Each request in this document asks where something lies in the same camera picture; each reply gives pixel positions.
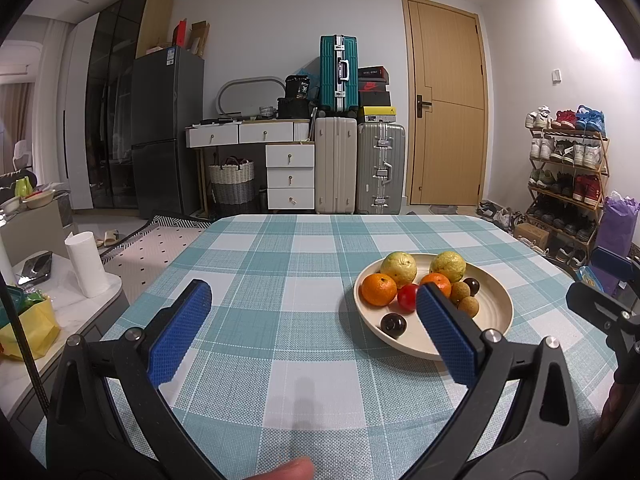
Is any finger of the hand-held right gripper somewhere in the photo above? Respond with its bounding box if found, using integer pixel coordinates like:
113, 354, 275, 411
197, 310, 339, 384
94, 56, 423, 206
590, 247, 640, 291
566, 282, 634, 334

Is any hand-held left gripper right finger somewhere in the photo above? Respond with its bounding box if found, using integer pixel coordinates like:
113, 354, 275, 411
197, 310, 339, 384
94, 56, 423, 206
400, 282, 581, 480

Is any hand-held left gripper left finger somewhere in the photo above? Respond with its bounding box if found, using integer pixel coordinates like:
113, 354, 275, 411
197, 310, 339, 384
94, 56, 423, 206
46, 278, 226, 480

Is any large red tomato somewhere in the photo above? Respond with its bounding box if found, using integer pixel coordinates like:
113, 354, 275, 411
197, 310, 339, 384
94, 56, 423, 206
397, 283, 421, 313

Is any cream round plate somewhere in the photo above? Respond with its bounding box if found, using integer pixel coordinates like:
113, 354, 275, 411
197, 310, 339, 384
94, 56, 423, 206
353, 253, 514, 361

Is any orange mandarin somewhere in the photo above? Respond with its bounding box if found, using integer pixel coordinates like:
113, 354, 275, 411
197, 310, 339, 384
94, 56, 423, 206
419, 272, 452, 297
360, 272, 398, 307

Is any yellow-green guava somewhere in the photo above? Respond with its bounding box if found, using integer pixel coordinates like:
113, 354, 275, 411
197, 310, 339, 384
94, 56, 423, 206
380, 251, 418, 288
429, 251, 467, 282

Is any person's right forearm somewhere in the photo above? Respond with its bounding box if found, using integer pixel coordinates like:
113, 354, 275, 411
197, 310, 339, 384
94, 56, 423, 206
597, 355, 638, 443

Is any person's left hand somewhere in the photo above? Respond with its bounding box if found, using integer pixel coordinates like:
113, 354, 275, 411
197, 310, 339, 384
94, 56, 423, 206
250, 457, 315, 480

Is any purple bag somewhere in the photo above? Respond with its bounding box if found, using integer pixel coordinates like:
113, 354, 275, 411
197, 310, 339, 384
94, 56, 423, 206
592, 191, 640, 296

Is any wooden shoe rack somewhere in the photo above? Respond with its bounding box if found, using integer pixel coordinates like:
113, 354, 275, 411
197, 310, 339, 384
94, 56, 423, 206
525, 105, 611, 261

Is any dotted floor rug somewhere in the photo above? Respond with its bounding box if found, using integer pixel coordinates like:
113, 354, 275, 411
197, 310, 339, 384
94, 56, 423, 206
100, 215, 213, 306

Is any white side table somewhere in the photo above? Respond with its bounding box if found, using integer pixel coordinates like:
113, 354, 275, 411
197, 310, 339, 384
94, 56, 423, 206
0, 252, 133, 436

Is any teal checked tablecloth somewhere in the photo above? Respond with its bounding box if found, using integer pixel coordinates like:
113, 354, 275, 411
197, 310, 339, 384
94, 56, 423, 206
30, 214, 623, 480

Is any white paper towel roll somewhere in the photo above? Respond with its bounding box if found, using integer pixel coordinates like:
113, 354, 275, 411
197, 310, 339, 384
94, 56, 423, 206
64, 231, 111, 298

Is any scattered shoes pile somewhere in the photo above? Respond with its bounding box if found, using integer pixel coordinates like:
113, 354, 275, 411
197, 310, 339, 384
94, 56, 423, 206
475, 200, 526, 231

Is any yellow plastic bag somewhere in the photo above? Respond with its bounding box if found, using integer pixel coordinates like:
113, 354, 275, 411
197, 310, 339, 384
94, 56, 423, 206
0, 296, 62, 361

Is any woven laundry basket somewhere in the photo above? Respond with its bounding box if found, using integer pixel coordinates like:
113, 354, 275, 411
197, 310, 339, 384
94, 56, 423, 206
208, 156, 256, 206

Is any green plastic bag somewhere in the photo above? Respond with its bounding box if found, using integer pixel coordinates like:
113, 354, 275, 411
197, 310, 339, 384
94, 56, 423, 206
5, 285, 48, 307

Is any black tray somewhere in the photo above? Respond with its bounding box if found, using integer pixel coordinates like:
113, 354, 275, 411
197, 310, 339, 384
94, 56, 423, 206
15, 254, 53, 281

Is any silver suitcase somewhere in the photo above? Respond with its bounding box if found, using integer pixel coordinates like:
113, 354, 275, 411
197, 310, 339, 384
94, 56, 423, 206
356, 121, 407, 216

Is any beige bowl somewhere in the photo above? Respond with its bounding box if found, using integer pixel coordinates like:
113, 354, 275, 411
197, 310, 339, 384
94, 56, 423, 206
22, 190, 56, 209

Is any dark grey fridge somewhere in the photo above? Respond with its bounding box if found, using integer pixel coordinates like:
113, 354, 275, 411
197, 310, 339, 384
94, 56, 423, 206
131, 46, 206, 218

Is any white drawer desk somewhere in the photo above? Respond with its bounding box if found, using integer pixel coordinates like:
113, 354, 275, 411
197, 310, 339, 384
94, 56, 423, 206
185, 119, 317, 213

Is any cream suitcase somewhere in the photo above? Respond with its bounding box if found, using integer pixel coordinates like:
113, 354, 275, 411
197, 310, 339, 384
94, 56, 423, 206
314, 116, 358, 215

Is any wooden door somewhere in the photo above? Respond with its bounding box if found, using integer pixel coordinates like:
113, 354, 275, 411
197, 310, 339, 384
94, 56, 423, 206
401, 0, 490, 207

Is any glass door wardrobe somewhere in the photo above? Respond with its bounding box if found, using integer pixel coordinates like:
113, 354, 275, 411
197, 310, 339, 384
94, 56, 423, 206
82, 0, 173, 211

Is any oval mirror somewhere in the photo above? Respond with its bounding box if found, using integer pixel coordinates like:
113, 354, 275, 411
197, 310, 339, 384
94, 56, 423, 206
216, 76, 285, 123

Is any black storage box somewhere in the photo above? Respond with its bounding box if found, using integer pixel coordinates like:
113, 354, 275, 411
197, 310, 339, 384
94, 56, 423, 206
276, 97, 316, 121

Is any red logo shoe box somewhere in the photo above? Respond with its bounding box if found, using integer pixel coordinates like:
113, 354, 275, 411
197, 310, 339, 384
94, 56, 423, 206
357, 81, 391, 107

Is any teal suitcase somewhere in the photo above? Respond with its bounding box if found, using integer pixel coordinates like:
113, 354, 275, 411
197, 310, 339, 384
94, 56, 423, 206
320, 35, 360, 113

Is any tall brown cardboard box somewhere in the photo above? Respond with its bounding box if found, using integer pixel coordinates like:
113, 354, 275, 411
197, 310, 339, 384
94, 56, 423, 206
190, 21, 211, 58

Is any black cable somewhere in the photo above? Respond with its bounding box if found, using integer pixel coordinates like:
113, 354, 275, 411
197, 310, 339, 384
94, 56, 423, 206
0, 285, 51, 418

